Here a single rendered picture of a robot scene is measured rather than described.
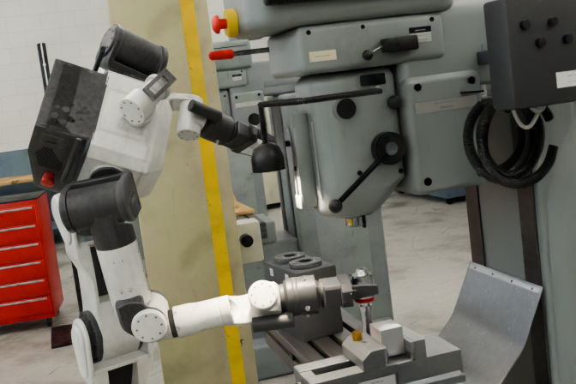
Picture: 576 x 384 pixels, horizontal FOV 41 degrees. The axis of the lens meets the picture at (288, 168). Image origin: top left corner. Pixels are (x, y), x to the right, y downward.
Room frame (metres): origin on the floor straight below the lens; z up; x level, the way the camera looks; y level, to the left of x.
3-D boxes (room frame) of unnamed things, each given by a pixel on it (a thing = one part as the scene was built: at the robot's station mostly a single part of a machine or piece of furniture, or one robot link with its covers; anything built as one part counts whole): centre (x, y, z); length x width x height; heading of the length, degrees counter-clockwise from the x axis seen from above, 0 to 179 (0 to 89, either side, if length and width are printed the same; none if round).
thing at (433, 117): (1.80, -0.33, 1.47); 0.24 x 0.19 x 0.26; 16
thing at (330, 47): (1.76, -0.18, 1.68); 0.34 x 0.24 x 0.10; 106
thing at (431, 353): (1.63, -0.14, 0.99); 0.35 x 0.15 x 0.11; 106
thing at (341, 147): (1.74, -0.14, 1.47); 0.21 x 0.19 x 0.32; 16
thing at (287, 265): (2.11, 0.01, 1.04); 0.22 x 0.12 x 0.20; 25
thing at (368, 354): (1.63, -0.11, 1.03); 0.12 x 0.06 x 0.04; 16
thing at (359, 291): (1.71, -0.14, 1.13); 0.06 x 0.02 x 0.03; 92
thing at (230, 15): (1.68, 0.08, 1.76); 0.06 x 0.02 x 0.06; 16
